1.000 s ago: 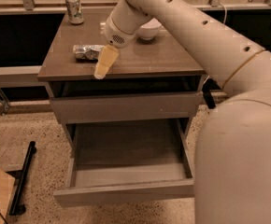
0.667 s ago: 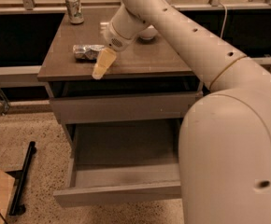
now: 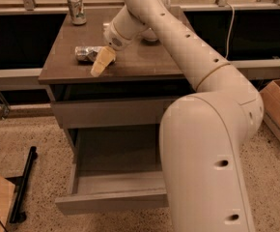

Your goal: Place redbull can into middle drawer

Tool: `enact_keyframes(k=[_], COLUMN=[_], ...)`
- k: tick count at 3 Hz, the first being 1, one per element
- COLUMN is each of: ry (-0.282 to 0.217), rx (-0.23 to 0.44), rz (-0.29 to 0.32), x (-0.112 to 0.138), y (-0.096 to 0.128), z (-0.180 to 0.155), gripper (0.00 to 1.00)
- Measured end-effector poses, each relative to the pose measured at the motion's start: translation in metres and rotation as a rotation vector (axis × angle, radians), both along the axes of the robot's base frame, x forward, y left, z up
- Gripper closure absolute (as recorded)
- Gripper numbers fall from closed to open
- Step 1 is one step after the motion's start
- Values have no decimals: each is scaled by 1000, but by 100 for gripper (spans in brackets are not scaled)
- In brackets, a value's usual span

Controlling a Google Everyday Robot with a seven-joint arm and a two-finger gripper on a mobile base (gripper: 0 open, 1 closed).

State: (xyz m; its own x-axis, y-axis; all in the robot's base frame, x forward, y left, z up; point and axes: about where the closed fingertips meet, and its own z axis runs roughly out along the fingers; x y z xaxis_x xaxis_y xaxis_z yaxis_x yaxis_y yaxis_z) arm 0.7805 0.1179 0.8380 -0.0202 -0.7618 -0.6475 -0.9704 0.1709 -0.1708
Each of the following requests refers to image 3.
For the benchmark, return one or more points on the white ceramic bowl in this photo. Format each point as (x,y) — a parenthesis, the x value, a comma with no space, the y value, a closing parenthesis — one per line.
(149,35)

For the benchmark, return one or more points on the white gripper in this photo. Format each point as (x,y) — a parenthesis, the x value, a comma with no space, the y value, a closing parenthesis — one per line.
(111,39)

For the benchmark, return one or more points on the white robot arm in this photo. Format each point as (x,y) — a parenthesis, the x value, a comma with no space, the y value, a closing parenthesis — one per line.
(200,134)

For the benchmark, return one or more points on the closed grey top drawer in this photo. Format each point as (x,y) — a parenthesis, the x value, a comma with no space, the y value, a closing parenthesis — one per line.
(111,113)

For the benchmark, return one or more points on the black metal bar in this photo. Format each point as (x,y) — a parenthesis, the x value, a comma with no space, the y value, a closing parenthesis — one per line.
(21,182)

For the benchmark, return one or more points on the grey drawer cabinet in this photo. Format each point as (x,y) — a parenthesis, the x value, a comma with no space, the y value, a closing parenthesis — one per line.
(141,71)

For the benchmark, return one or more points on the open grey middle drawer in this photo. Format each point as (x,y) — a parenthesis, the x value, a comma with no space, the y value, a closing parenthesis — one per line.
(115,169)

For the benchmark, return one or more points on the silver redbull can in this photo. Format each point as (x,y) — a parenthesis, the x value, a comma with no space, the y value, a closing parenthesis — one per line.
(86,53)

